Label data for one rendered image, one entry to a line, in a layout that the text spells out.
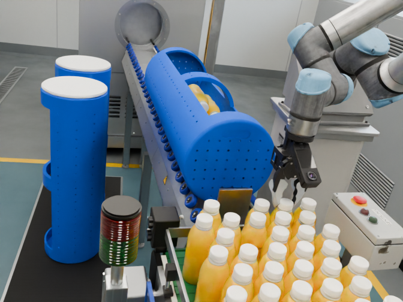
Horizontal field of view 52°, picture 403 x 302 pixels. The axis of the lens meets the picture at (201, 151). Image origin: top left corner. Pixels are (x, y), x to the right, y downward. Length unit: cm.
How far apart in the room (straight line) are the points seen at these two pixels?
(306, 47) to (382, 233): 49
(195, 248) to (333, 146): 75
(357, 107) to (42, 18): 525
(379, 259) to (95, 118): 126
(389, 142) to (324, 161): 151
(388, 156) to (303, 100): 210
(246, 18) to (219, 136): 532
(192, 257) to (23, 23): 561
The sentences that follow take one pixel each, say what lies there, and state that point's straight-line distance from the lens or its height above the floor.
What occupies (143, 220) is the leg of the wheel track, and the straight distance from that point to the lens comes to 246.
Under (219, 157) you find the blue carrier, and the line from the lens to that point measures 119.
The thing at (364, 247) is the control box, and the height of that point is 105.
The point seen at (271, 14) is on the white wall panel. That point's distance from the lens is 653.
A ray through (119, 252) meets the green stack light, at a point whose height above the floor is 119.
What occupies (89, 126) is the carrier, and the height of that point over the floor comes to 90.
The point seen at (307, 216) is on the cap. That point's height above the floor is 108.
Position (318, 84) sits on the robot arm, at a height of 140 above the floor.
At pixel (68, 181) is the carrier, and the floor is 63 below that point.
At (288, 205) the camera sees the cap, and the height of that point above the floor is 108.
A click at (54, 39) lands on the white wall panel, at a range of 635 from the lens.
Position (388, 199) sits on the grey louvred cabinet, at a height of 35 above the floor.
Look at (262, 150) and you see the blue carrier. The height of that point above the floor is 114.
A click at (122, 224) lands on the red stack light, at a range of 65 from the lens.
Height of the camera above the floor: 163
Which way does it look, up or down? 25 degrees down
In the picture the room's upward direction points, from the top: 9 degrees clockwise
